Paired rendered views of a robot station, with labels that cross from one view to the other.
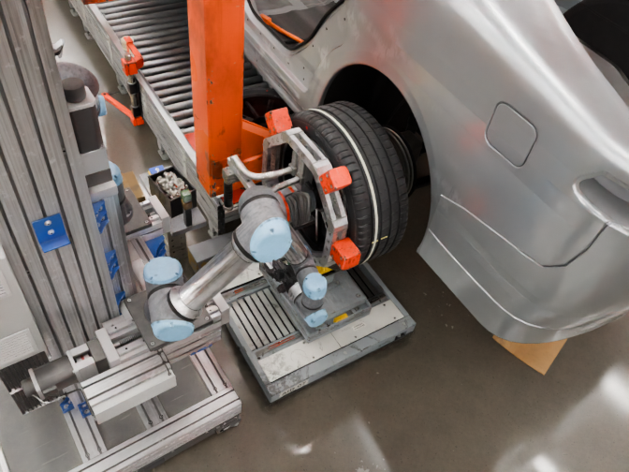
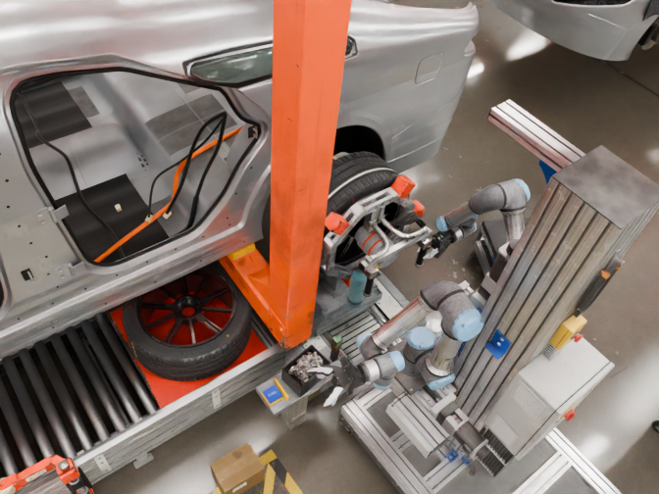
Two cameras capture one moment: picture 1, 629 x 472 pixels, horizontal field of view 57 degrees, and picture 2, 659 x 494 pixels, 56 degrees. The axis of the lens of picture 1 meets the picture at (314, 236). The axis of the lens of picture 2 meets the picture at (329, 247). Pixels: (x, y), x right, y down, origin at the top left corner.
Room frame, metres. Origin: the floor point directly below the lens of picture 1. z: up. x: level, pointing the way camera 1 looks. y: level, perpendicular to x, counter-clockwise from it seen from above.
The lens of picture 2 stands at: (1.94, 2.11, 3.24)
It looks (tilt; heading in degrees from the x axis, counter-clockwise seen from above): 51 degrees down; 267
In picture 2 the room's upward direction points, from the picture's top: 8 degrees clockwise
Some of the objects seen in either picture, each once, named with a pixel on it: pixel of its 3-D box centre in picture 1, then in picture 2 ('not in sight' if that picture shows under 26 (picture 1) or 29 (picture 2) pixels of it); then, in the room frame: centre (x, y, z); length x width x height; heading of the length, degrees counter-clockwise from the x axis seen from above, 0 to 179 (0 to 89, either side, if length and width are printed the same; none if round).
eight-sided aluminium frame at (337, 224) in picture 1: (300, 199); (368, 235); (1.64, 0.08, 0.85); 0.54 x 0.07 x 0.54; 38
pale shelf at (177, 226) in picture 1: (171, 199); (301, 379); (1.91, 0.71, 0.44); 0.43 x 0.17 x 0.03; 38
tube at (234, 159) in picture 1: (263, 157); (372, 236); (1.64, 0.24, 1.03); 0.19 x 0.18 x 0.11; 128
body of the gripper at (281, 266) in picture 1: (287, 274); (442, 240); (1.25, 0.07, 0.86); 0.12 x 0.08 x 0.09; 38
